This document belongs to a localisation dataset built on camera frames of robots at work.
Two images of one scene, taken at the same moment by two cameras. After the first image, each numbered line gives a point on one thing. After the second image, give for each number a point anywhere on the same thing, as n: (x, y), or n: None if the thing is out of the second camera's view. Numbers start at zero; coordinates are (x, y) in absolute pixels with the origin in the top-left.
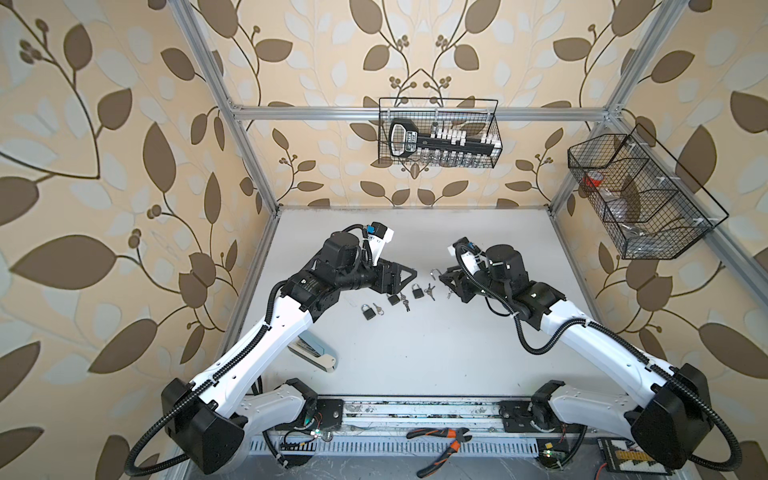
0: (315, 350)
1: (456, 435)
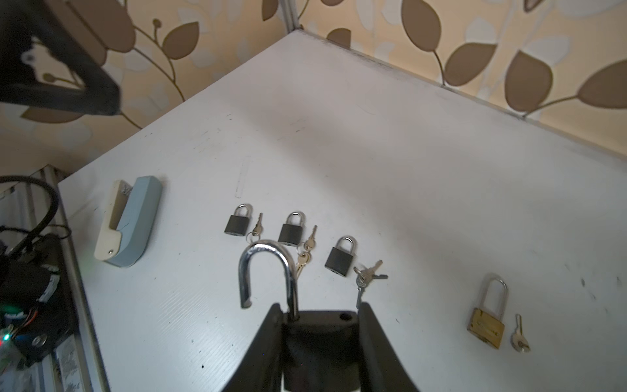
0: (129, 221)
1: None
